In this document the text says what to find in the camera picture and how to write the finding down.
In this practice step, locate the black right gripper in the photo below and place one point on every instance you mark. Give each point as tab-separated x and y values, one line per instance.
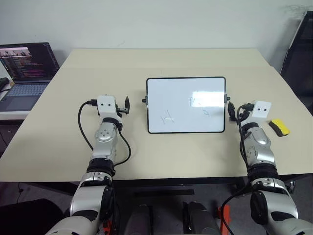
242	116

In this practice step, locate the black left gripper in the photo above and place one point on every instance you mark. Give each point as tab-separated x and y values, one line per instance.
122	110

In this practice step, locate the black-framed small whiteboard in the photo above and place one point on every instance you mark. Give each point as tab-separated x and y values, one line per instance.
185	105

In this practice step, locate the yellow and black eraser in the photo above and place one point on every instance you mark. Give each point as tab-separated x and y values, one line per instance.
281	126

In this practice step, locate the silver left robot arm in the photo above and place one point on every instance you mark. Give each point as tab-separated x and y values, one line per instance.
105	133

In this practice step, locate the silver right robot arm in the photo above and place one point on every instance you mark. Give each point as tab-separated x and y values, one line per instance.
259	139

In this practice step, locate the black chair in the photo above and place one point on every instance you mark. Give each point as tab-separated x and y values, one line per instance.
299	61

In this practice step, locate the open grey laptop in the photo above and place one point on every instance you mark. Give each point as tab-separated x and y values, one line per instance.
27	73

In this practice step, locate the dark rounded shape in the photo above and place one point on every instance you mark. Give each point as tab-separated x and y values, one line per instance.
203	219
139	220

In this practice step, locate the white side desk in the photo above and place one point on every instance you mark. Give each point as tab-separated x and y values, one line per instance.
12	115

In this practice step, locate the black rounded seat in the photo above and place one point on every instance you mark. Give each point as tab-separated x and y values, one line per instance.
27	218

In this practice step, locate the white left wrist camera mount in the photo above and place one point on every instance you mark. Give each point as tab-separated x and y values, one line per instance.
106	105

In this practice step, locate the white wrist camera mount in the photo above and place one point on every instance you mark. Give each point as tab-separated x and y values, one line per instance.
106	105
262	109

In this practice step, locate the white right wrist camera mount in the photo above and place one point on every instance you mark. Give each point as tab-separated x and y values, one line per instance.
262	109

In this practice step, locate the black table frame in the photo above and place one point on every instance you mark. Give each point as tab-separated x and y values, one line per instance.
171	182

